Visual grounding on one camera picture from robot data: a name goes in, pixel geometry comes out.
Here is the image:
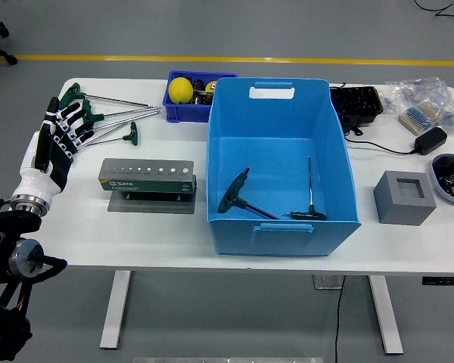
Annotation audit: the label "large green T-handle hex key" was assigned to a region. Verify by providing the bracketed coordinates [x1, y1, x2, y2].
[217, 167, 281, 220]

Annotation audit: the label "grey hollow cube block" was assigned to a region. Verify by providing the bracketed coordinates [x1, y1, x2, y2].
[373, 169, 437, 226]

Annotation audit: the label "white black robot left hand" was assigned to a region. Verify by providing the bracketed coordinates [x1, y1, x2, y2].
[13, 96, 95, 205]

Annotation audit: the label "green silver hex key holder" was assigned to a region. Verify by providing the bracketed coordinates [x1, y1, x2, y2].
[98, 158, 197, 193]

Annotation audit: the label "black floor cable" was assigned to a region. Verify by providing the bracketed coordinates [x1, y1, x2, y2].
[414, 0, 454, 24]

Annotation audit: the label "grey metal floor plate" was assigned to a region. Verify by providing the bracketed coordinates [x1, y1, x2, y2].
[313, 275, 345, 290]

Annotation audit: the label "blue resistor tape strip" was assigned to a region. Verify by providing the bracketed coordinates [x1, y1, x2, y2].
[398, 107, 425, 135]

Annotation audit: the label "black plastic tray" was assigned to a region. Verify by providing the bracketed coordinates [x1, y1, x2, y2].
[329, 85, 384, 126]

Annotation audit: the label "yellow lemon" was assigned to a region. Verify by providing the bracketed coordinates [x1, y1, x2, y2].
[169, 77, 194, 104]

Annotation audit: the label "grey oval tray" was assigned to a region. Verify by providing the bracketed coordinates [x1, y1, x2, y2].
[431, 153, 454, 206]

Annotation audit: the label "clear plastic parts bags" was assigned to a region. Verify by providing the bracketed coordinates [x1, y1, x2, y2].
[384, 77, 454, 135]

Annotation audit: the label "black adapter cable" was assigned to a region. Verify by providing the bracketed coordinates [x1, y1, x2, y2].
[344, 134, 417, 155]

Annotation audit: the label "dark brown electronic components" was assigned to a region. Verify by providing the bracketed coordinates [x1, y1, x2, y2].
[191, 78, 213, 106]

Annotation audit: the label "small green T-handle hex key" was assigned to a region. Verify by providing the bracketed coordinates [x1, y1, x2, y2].
[282, 156, 328, 222]
[79, 121, 139, 147]

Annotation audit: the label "black strap piece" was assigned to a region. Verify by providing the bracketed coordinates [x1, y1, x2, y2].
[342, 115, 364, 138]

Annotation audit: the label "black power adapter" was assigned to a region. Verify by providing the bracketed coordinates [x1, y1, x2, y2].
[414, 126, 448, 156]

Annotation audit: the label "black hanging power cable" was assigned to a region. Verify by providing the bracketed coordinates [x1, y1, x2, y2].
[334, 275, 347, 363]

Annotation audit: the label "white table leg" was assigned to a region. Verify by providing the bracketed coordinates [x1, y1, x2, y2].
[99, 270, 132, 349]
[368, 275, 405, 355]

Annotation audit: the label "large light blue plastic box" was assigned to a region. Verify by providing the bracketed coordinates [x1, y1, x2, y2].
[206, 77, 362, 257]

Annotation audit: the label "black table control panel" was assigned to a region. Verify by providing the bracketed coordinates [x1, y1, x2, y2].
[422, 276, 454, 287]

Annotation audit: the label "small dark blue plastic bin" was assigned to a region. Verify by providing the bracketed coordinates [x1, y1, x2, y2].
[162, 70, 238, 123]

